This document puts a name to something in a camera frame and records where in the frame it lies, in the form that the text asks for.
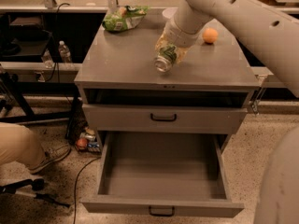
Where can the green chip bag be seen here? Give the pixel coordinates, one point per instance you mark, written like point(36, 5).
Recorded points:
point(124, 18)

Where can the grey sneaker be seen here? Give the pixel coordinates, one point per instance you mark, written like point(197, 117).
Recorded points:
point(50, 156)

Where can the black drawer handle middle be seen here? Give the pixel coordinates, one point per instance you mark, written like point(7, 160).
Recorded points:
point(161, 211)

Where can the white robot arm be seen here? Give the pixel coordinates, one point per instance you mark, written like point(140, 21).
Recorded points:
point(273, 37)

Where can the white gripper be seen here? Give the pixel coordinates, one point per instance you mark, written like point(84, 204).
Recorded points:
point(177, 35)

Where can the closed grey top drawer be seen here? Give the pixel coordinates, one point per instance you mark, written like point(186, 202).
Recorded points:
point(135, 118)

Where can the orange fruit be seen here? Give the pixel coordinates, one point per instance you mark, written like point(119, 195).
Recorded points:
point(210, 35)

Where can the black office chair base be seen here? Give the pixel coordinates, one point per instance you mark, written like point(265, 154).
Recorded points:
point(30, 188)

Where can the white bowl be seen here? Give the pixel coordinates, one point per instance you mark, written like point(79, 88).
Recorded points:
point(169, 12)

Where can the green soda can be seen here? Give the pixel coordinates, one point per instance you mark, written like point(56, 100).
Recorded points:
point(166, 58)

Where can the clear water bottle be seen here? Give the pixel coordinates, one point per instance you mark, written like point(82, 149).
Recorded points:
point(64, 52)
point(47, 59)

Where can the black drawer handle top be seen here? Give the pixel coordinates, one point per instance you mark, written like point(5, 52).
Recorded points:
point(170, 118)

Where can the black drawer handle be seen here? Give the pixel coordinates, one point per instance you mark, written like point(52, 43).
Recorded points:
point(170, 118)
point(161, 211)

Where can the open grey middle drawer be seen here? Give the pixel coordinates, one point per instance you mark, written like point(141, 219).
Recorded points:
point(180, 170)

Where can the red apple on floor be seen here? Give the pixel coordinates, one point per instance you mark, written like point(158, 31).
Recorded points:
point(81, 144)

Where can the grey drawer cabinet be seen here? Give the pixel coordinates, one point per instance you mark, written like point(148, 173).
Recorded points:
point(119, 70)

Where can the person's leg in khaki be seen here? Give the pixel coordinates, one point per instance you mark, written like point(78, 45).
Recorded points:
point(18, 143)

